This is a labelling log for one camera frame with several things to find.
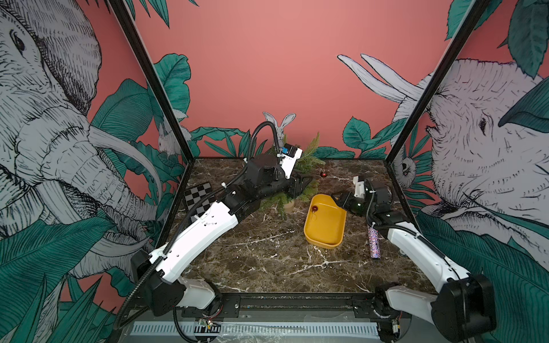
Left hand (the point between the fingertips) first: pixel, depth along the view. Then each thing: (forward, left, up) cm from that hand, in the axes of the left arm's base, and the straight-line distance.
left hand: (309, 173), depth 65 cm
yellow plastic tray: (+2, -12, -37) cm, 39 cm away
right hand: (+5, -12, -18) cm, 22 cm away
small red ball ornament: (+9, -8, -36) cm, 38 cm away
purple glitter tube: (-9, -30, -35) cm, 47 cm away
